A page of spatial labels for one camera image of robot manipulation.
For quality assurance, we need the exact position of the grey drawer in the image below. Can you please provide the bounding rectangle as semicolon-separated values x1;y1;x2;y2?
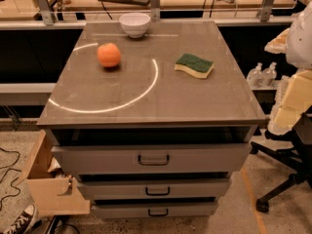
52;143;251;175
77;178;231;201
92;202;218;219

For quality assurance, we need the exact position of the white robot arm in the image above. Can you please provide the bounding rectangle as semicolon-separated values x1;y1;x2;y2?
264;2;312;135

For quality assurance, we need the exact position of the grey drawer cabinet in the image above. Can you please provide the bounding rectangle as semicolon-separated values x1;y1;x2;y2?
38;21;265;210

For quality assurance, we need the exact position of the grey top drawer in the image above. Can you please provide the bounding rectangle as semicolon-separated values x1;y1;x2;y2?
52;143;251;175

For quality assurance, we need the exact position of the grey bottom drawer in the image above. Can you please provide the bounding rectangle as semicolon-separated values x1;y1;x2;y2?
92;202;218;219

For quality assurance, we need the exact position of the green yellow sponge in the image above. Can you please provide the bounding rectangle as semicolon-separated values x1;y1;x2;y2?
175;54;215;79

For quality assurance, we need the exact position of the orange fruit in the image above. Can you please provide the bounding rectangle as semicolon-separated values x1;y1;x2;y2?
97;43;121;67

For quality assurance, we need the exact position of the white bowl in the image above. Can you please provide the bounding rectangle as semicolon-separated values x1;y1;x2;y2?
119;13;150;38

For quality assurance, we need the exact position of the right clear plastic bottle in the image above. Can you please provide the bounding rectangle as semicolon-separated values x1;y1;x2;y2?
261;62;277;87

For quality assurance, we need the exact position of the cardboard box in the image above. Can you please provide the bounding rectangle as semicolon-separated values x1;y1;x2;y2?
16;131;90;216

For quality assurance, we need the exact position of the black office chair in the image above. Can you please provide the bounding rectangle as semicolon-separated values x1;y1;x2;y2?
251;113;312;213

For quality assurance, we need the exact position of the black white sneaker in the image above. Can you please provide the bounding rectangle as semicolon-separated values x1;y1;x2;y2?
1;204;38;234

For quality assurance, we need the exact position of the black floor cable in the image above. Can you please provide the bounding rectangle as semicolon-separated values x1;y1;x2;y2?
0;146;22;213

